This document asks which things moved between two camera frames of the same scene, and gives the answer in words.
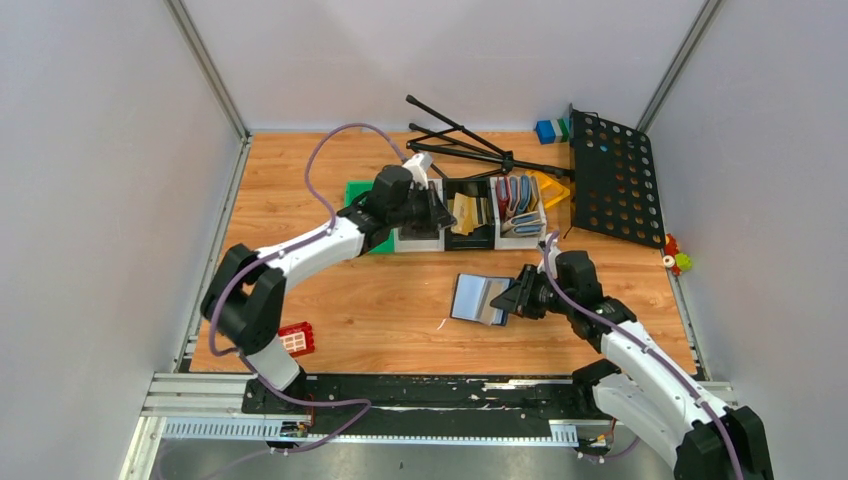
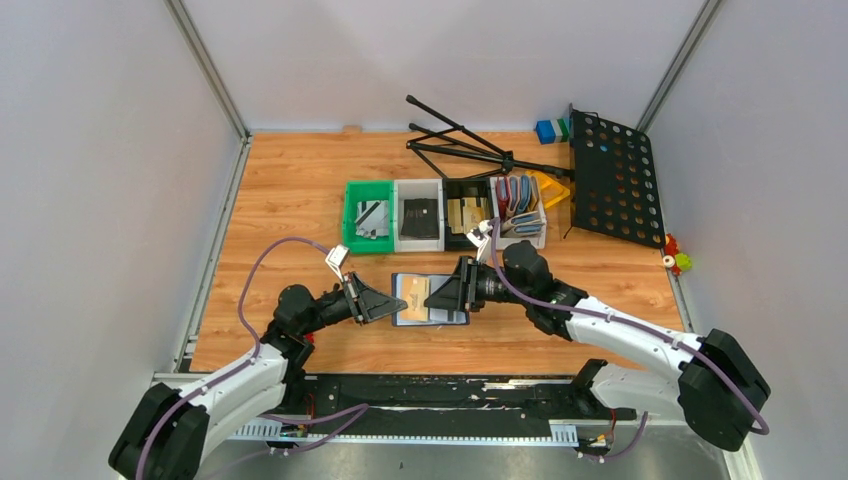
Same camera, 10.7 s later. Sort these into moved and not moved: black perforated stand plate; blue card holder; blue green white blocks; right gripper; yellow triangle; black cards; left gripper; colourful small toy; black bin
Moved: blue card holder; right gripper; left gripper
Not moved: black cards; black bin; blue green white blocks; black perforated stand plate; yellow triangle; colourful small toy
